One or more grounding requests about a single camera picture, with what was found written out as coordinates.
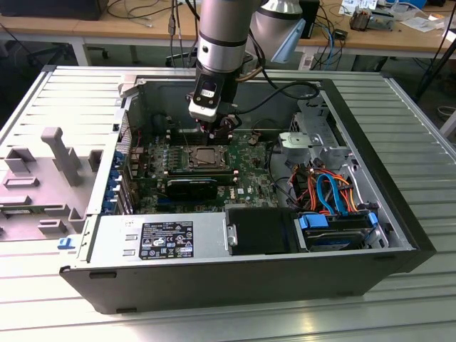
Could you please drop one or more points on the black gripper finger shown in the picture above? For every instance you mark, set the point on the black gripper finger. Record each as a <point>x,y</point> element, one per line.
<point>231,125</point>
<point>213,132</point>

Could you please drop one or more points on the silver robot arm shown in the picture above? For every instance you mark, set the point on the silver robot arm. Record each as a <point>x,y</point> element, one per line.
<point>221,32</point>

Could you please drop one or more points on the coin battery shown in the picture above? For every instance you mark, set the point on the coin battery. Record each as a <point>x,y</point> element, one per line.
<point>253,139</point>

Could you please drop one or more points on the black graphics card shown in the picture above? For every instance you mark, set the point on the black graphics card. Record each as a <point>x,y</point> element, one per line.
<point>192,190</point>

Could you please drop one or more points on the green motherboard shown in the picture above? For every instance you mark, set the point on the green motherboard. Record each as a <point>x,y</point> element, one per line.
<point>249,185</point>

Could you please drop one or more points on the blue card clip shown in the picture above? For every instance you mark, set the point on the blue card clip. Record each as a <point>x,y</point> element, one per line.
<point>113,180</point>
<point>109,206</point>
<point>120,159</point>

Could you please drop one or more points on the silver drive cage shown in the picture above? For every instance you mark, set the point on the silver drive cage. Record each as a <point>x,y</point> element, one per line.
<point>333,151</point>

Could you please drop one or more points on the tall black box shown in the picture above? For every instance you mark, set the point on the tall black box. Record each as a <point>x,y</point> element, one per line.
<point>310,18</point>

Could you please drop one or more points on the blue disk carrier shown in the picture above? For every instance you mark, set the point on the blue disk carrier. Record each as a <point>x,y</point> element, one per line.
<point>313,221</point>

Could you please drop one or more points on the small black box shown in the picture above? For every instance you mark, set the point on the small black box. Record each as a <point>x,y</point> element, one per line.
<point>341,34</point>

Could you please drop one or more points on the silver power supply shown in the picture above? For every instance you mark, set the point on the silver power supply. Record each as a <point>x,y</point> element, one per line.
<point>107,235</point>

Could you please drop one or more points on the grey parts rack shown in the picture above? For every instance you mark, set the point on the grey parts rack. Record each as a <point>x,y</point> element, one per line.
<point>66,160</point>

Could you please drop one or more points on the metal device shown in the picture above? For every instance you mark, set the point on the metal device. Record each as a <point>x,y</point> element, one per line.
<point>360,19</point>

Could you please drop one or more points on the black PC case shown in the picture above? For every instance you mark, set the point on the black PC case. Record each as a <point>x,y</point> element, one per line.
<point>213,285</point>

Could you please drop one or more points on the hard disk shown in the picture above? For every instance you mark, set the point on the hard disk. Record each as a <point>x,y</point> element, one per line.
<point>331,243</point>

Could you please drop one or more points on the blue plastic clip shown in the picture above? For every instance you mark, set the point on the blue plastic clip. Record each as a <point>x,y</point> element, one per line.
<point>66,244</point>

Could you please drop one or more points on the wooden desk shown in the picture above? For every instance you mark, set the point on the wooden desk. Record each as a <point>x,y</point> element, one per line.
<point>53,30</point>

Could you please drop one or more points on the black computer case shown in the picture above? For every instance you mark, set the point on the black computer case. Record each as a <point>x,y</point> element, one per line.
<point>53,9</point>

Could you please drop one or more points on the white papers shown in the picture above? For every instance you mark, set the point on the white papers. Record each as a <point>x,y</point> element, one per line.
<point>420,23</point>

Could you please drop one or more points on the black stand pole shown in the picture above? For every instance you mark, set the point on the black stand pole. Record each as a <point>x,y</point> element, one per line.
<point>435,67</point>

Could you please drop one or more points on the green RAM stick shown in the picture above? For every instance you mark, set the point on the green RAM stick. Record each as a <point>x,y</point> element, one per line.
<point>16,211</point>

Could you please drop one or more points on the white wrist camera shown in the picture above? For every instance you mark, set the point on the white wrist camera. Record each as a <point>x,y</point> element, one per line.
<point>203,110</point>

